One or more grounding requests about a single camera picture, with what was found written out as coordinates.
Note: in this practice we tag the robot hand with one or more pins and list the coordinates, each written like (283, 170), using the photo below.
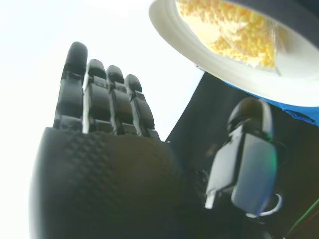
(104, 184)

